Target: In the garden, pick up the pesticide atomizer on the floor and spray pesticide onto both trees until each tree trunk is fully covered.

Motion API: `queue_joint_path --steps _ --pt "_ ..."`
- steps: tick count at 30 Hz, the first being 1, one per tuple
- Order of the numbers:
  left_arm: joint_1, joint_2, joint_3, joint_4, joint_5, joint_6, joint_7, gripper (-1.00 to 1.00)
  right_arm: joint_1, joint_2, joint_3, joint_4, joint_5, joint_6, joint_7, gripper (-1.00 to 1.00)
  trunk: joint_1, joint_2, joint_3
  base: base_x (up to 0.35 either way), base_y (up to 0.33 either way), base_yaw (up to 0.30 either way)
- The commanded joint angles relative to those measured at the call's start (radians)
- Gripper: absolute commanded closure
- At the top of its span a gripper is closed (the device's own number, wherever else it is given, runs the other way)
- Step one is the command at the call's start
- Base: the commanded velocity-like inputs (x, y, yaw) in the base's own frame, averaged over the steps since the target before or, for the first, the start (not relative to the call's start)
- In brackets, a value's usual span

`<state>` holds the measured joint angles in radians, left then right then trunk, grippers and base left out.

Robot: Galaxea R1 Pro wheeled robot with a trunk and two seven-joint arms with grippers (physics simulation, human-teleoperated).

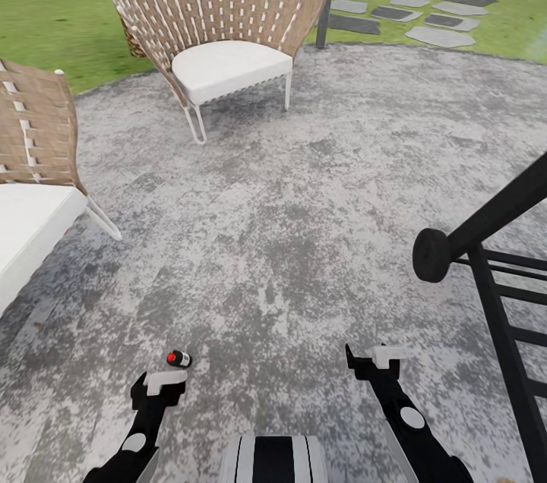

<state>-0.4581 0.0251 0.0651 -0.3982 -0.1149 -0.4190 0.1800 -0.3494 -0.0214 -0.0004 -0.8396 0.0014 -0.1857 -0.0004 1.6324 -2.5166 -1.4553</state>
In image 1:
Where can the pesticide atomizer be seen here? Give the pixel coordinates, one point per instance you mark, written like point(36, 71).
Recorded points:
point(179, 359)

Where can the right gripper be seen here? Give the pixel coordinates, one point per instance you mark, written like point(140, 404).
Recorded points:
point(366, 369)

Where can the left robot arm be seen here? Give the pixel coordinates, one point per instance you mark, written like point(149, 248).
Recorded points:
point(137, 459)

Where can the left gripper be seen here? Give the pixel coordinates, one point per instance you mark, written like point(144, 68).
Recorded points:
point(169, 396)

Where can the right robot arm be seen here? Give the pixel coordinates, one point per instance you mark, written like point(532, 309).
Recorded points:
point(419, 454)

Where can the robot trunk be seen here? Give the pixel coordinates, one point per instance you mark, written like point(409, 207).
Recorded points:
point(273, 459)

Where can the charcoal grill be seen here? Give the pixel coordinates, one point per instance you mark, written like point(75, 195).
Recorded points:
point(434, 252)

